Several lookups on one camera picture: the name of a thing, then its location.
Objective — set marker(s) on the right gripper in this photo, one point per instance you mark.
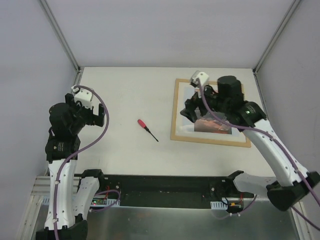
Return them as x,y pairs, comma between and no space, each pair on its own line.
199,100

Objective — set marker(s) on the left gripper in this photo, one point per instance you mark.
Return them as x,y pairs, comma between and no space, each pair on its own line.
85,115

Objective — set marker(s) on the wooden picture frame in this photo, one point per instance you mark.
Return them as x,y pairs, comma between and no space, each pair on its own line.
183,130

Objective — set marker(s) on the red handled screwdriver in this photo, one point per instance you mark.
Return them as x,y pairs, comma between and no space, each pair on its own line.
144,126

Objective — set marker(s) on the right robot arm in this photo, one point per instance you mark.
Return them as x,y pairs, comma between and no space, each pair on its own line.
292,181

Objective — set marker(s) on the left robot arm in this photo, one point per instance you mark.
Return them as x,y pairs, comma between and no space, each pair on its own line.
68,210

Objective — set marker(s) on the sunset photo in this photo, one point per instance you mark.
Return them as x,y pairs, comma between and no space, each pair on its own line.
208,124

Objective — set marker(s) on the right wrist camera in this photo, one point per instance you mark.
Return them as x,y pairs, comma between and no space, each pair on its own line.
199,79

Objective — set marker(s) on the left aluminium corner post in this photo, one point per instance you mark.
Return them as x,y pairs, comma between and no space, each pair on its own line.
59,34

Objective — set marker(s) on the aluminium corner post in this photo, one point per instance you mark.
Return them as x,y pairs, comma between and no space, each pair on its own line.
59,34
277,34

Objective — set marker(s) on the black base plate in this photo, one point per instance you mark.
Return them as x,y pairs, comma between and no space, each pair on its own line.
184,192

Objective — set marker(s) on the left white cable duct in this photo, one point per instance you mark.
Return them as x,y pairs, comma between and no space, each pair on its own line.
97,202

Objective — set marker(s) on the white cable duct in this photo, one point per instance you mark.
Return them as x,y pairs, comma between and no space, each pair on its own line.
97,202
218,205

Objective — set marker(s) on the aluminium rail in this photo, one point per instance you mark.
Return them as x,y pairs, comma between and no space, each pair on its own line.
42,186

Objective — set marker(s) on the right aluminium corner post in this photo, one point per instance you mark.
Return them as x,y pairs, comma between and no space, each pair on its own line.
277,34

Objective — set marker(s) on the right white cable duct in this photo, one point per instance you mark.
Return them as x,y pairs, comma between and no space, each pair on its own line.
218,205

